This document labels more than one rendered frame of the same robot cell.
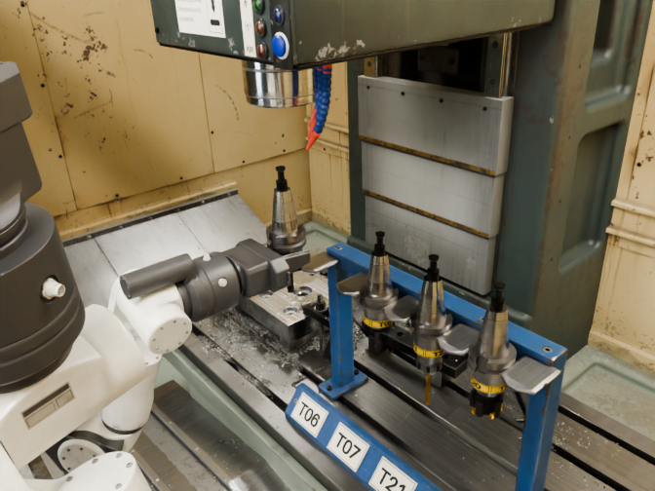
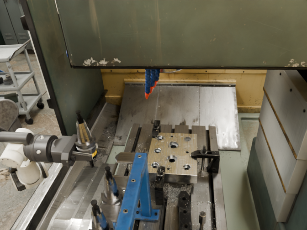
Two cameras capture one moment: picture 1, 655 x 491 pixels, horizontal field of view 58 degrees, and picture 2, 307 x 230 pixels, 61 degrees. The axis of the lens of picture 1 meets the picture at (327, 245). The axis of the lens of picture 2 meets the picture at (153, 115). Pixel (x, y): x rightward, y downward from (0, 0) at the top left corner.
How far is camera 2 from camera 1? 0.81 m
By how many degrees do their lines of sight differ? 42
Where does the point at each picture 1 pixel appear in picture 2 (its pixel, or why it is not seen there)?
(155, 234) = (183, 93)
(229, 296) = (41, 158)
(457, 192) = (283, 153)
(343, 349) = (142, 201)
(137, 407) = (23, 177)
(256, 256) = (64, 146)
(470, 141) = (293, 127)
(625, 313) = not seen: outside the picture
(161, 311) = (6, 152)
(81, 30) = not seen: outside the picture
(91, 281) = (146, 103)
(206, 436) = not seen: hidden behind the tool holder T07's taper
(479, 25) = (242, 61)
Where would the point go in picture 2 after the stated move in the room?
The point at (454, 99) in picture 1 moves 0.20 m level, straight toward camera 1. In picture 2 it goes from (295, 93) to (251, 113)
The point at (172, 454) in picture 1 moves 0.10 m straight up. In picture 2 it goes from (97, 191) to (94, 178)
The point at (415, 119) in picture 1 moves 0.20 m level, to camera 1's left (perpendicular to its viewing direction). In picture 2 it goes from (280, 93) to (233, 78)
